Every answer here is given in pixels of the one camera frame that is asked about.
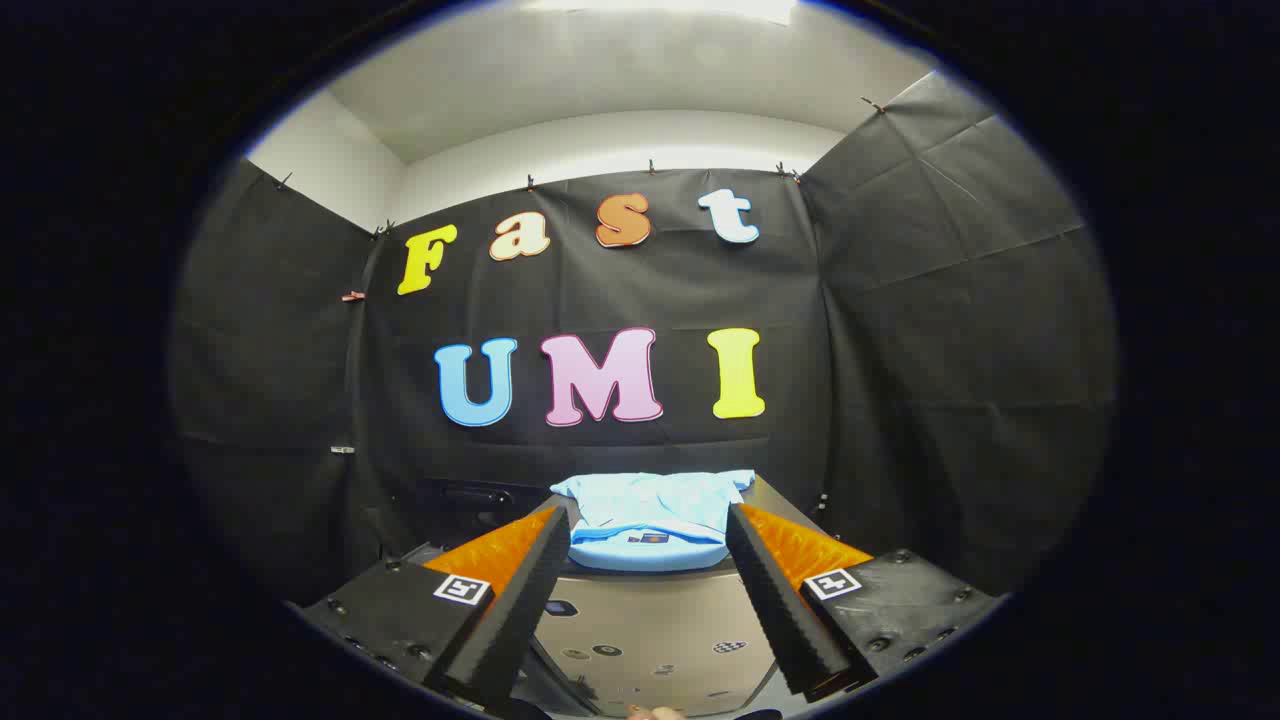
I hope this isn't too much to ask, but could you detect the black backdrop cloth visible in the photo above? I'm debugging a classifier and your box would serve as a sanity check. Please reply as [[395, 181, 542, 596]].
[[170, 70, 1119, 611]]

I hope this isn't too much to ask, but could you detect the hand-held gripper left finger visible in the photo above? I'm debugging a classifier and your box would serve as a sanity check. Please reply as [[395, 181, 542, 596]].
[[300, 497, 572, 716]]

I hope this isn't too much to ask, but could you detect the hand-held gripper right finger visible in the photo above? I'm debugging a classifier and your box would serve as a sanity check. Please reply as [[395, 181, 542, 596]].
[[726, 501, 1003, 703]]

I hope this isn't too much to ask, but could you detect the light blue shirt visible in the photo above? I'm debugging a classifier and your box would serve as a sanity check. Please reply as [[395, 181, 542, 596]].
[[550, 469, 757, 573]]

